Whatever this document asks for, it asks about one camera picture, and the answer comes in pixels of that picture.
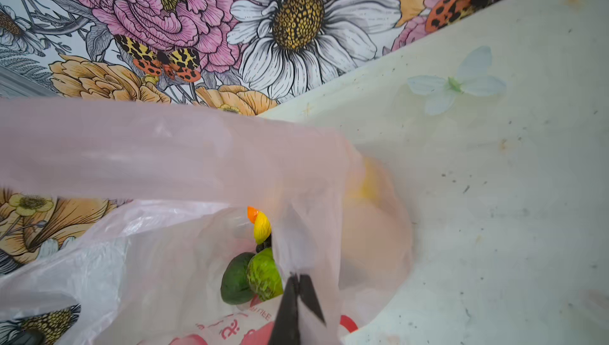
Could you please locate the left aluminium corner post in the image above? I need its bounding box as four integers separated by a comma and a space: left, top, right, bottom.
1, 68, 58, 99

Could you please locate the dark green avocado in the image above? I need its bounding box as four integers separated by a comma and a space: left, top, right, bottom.
220, 252, 255, 305

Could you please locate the pink plastic bag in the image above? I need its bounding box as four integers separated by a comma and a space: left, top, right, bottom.
1, 98, 412, 344

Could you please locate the bright green bumpy fruit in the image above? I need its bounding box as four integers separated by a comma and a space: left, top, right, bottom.
247, 248, 283, 302

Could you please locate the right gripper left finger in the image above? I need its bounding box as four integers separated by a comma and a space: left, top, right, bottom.
267, 275, 301, 345

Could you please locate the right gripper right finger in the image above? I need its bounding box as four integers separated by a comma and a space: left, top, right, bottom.
298, 275, 326, 324

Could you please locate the yellow lemon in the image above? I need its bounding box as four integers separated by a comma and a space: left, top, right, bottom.
253, 211, 272, 244

